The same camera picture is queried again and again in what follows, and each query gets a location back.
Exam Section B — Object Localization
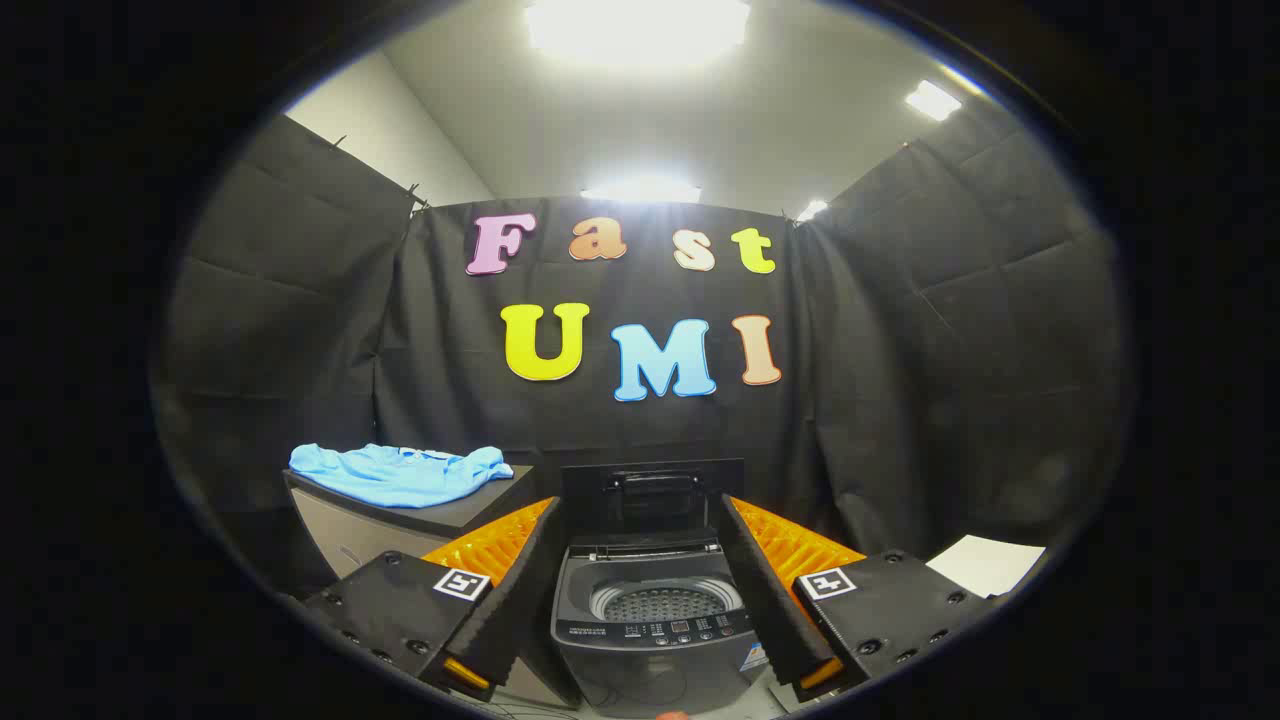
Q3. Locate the large ceiling light panel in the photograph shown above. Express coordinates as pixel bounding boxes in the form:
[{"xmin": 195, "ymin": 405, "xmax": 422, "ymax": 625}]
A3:
[{"xmin": 524, "ymin": 0, "xmax": 752, "ymax": 63}]

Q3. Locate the grey cabinet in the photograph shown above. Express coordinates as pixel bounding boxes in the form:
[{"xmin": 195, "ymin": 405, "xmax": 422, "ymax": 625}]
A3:
[{"xmin": 283, "ymin": 465, "xmax": 547, "ymax": 583}]

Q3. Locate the light blue polo shirt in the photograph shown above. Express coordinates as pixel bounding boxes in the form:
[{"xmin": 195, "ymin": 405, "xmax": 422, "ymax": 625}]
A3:
[{"xmin": 289, "ymin": 443, "xmax": 515, "ymax": 509}]

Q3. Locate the grey top-load washing machine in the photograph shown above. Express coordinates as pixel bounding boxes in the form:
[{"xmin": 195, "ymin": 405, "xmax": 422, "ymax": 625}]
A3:
[{"xmin": 550, "ymin": 540, "xmax": 773, "ymax": 717}]

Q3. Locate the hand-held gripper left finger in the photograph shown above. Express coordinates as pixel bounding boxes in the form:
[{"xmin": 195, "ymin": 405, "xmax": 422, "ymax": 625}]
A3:
[{"xmin": 300, "ymin": 496, "xmax": 568, "ymax": 703}]

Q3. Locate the black backdrop cloth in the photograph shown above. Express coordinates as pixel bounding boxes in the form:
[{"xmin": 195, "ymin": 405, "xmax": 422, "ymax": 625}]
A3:
[{"xmin": 150, "ymin": 100, "xmax": 1136, "ymax": 601}]

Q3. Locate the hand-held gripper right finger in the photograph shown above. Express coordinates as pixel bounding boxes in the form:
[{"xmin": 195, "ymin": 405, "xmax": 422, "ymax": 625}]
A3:
[{"xmin": 720, "ymin": 495, "xmax": 1001, "ymax": 703}]

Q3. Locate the white flat board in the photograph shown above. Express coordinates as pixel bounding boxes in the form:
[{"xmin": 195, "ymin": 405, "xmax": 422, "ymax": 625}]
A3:
[{"xmin": 925, "ymin": 535, "xmax": 1047, "ymax": 599}]

